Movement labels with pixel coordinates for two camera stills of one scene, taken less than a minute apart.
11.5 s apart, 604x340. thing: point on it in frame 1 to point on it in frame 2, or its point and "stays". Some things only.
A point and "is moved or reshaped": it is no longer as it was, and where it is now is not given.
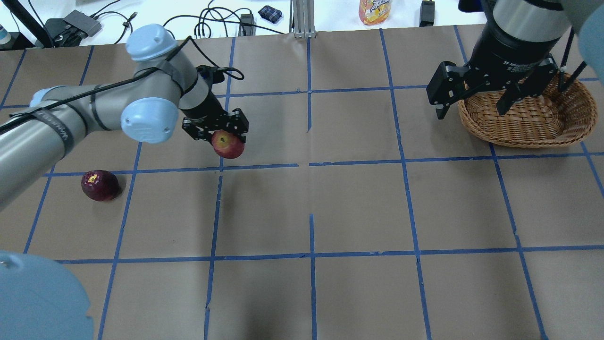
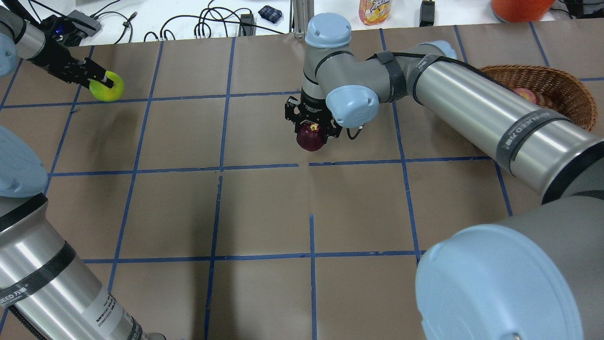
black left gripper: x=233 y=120 to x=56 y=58
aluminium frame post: x=302 y=22 stays
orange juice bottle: x=372 y=12 stays
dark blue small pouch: x=271 y=14 stays
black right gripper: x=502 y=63 to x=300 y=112
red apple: x=226 y=144 is moved or reshaped
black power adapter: x=426 y=13 stays
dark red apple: x=99 y=185 to x=310 y=136
